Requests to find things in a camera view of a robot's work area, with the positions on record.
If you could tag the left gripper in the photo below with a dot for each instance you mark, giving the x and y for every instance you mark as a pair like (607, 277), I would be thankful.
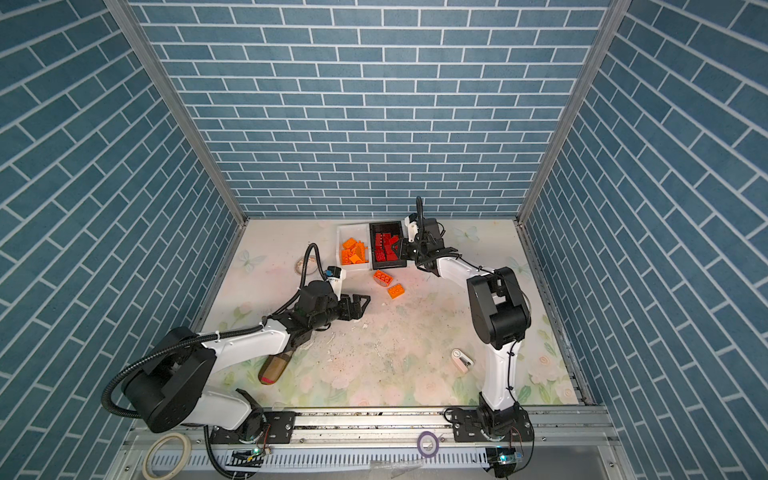
(356, 312)

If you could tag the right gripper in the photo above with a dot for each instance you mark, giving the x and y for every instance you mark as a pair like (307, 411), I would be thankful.
(407, 245)

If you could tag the red lego diagonal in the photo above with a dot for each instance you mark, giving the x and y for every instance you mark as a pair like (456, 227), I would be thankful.
(392, 242)

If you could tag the orange lego top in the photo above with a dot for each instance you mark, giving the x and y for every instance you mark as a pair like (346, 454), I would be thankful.
(382, 278)

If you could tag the orange lego figure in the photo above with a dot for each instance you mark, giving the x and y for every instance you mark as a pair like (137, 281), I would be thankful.
(361, 250)

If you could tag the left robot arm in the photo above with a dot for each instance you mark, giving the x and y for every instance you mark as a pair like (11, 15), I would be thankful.
(170, 386)

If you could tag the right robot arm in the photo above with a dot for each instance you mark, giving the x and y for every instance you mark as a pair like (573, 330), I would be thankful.
(499, 309)

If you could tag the white right bin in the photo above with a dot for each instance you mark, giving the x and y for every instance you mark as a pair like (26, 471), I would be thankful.
(431, 226)

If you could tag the white bin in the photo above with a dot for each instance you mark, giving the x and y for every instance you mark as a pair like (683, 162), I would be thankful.
(431, 226)
(360, 232)

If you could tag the black middle bin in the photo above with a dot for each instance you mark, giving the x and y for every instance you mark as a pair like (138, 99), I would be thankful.
(386, 229)

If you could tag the white tape roll on table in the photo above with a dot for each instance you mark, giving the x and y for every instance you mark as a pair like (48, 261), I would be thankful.
(309, 265)

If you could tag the small orange lego square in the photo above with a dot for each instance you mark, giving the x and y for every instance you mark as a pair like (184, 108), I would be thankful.
(396, 291)

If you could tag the white left bin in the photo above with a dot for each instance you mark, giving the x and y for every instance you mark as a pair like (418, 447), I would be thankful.
(360, 232)

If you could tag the striped brown cylinder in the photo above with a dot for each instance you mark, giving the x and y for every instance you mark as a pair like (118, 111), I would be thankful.
(274, 366)

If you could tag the white pink small device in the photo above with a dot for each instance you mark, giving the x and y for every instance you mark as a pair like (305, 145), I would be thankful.
(461, 360)

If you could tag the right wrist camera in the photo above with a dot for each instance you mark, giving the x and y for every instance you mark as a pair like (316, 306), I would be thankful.
(411, 226)

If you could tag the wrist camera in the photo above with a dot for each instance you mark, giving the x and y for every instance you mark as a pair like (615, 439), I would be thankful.
(411, 226)
(335, 276)

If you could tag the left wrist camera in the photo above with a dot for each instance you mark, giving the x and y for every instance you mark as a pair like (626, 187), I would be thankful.
(335, 276)

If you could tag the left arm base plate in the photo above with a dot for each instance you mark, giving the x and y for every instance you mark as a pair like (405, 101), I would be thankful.
(271, 427)

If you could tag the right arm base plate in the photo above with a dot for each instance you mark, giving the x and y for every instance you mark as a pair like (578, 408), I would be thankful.
(483, 425)

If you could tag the tape roll on rail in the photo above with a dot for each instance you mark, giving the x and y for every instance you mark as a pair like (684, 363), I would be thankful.
(167, 457)

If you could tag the aluminium rail frame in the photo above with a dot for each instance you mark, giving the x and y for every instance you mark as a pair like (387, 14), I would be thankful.
(579, 441)

